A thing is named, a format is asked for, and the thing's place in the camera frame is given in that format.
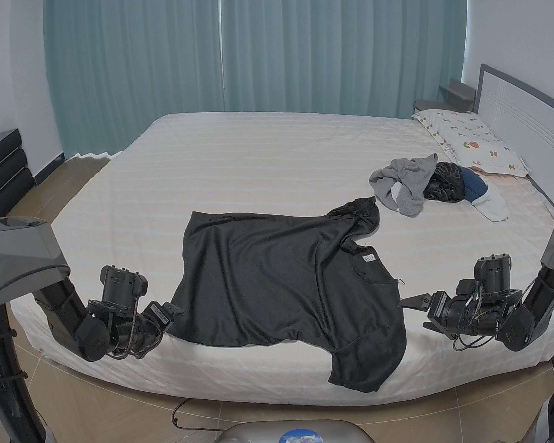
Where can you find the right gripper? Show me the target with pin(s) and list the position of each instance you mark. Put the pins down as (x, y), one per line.
(452, 314)

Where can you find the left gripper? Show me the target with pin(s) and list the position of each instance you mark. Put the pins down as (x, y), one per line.
(159, 314)

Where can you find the black T-shirt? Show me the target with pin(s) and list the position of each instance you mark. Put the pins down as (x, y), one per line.
(267, 275)

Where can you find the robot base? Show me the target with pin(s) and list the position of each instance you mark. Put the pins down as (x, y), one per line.
(258, 434)

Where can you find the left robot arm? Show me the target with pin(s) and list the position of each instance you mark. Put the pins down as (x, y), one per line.
(64, 312)

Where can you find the bed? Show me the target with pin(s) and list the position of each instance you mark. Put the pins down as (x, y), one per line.
(258, 164)

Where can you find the white garment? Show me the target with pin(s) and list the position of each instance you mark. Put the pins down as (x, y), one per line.
(494, 208)

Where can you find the black patterned garment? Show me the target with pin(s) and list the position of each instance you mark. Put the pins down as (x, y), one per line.
(445, 182)

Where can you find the dark blue garment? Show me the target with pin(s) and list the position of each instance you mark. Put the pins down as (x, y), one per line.
(473, 185)

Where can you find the grey garment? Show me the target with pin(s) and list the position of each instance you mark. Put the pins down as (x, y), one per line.
(411, 173)

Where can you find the white printed pillow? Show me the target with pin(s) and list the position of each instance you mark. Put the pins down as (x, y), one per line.
(471, 136)

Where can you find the black chest of drawers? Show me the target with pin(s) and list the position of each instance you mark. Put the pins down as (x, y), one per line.
(4, 173)

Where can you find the grey bedside table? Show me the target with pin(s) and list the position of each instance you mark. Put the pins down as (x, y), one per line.
(457, 92)

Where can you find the blue-green curtain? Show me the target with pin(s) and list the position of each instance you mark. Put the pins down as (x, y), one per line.
(134, 62)
(341, 39)

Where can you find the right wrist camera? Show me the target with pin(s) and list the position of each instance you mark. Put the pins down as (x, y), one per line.
(466, 290)

